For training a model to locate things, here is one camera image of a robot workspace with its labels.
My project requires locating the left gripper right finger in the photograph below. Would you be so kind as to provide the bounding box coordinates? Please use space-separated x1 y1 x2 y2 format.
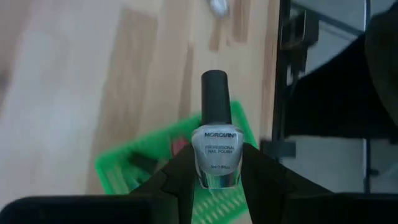
241 142 335 224

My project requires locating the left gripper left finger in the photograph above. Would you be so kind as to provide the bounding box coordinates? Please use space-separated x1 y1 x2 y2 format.
129 143 198 224

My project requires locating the pink nail polish bottle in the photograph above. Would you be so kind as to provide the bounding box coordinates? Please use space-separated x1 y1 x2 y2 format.
129 138 190 170

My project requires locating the grey nail polish bottle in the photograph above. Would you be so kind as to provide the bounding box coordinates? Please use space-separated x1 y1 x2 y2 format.
190 69 245 190

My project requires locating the green plastic basket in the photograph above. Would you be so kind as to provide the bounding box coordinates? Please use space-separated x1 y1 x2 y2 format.
95 100 259 224

